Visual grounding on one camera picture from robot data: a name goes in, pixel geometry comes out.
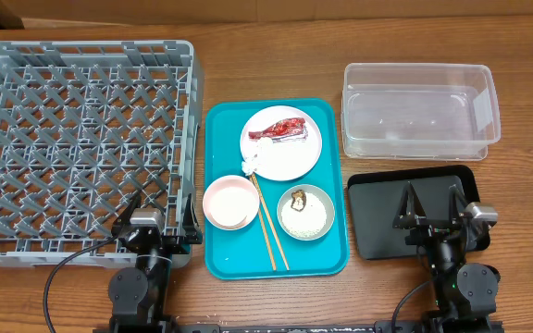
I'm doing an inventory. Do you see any pink bowl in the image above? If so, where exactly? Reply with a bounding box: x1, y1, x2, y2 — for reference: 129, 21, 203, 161
203, 175, 260, 230

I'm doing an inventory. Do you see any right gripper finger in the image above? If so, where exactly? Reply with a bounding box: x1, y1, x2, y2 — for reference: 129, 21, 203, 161
448, 185, 468, 225
392, 182, 428, 229

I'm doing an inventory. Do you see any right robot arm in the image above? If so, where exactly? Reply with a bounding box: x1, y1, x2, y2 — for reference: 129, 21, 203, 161
390, 184, 503, 332

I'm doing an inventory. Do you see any clear plastic bin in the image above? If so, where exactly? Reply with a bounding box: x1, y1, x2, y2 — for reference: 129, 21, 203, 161
341, 63, 501, 161

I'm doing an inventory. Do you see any grey dishwasher rack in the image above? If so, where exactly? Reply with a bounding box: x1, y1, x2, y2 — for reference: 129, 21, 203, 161
0, 40, 204, 268

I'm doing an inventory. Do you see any white rice pile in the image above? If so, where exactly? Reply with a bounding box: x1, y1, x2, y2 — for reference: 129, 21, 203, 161
279, 191, 328, 239

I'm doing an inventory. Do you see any teal plastic tray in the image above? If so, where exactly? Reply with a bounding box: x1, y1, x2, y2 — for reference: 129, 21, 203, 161
205, 98, 349, 280

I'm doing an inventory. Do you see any white tissue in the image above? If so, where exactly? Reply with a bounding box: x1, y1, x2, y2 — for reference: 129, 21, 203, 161
242, 138, 274, 176

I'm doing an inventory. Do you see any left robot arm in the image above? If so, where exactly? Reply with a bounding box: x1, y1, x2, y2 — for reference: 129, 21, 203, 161
108, 193, 203, 332

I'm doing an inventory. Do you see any white round plate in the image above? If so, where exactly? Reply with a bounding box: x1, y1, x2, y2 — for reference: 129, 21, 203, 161
240, 105, 323, 181

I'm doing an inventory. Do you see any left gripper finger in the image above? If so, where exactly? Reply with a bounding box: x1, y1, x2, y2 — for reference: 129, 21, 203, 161
114, 193, 142, 227
181, 193, 202, 244

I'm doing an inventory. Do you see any grey bowl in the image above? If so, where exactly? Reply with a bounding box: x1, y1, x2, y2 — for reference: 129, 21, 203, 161
277, 184, 335, 241

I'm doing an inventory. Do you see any red snack wrapper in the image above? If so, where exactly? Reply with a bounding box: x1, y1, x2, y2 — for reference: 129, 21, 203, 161
248, 117, 308, 142

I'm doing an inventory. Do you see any black rectangular tray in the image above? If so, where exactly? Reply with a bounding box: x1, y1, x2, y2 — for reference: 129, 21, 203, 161
347, 165, 480, 260

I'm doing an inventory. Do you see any brown food scrap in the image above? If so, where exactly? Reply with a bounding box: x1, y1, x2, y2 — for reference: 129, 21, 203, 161
291, 190, 306, 212

